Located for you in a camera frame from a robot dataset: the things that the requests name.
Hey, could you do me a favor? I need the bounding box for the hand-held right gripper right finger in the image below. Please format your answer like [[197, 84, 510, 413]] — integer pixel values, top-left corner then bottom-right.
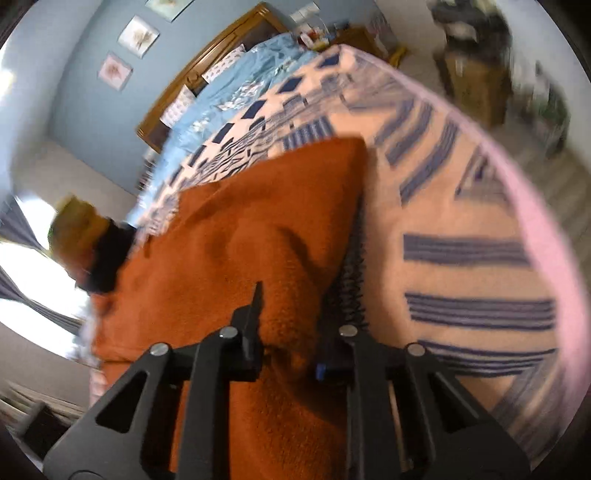
[[314, 323, 532, 480]]

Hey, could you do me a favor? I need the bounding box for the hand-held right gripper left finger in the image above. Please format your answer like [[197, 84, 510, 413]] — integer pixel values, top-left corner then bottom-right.
[[44, 281, 266, 480]]

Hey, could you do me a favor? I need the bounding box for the rust orange knit sweater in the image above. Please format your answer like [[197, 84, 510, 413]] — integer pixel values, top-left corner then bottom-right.
[[90, 136, 370, 480]]

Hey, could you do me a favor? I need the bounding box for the pile of dark clothes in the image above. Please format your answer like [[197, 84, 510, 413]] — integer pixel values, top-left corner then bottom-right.
[[427, 0, 513, 58]]

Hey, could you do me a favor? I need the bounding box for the black folded garment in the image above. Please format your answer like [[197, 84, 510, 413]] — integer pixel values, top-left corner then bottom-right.
[[76, 217, 139, 294]]

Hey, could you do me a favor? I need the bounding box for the peach navy printed blanket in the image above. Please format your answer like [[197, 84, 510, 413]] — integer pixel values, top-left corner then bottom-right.
[[88, 44, 585, 472]]

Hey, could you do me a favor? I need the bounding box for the yellow folded garment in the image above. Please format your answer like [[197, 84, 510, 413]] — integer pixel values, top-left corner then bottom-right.
[[46, 195, 109, 278]]

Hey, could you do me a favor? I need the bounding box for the grey curtain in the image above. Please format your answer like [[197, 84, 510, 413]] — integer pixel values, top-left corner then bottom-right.
[[0, 194, 44, 252], [0, 265, 88, 333]]

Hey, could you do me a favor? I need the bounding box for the light blue floral duvet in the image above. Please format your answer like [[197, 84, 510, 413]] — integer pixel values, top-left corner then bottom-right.
[[134, 34, 324, 199]]

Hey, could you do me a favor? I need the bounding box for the wooden headboard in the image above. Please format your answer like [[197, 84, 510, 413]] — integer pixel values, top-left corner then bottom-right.
[[136, 2, 289, 153]]

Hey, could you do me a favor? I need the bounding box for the wooden cabinet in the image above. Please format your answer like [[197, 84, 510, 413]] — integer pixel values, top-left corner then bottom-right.
[[436, 46, 513, 130]]

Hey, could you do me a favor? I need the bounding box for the wooden nightstand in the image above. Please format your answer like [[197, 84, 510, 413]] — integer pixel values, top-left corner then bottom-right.
[[323, 27, 393, 58]]

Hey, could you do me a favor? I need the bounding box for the pink wall picture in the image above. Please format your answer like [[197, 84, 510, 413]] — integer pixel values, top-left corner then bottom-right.
[[98, 53, 134, 92]]

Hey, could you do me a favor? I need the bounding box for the white wall picture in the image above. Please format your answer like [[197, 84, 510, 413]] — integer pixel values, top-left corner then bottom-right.
[[117, 15, 161, 58]]

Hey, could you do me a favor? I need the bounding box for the white wall socket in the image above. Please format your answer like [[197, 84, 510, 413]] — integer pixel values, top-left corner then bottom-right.
[[290, 2, 320, 21]]

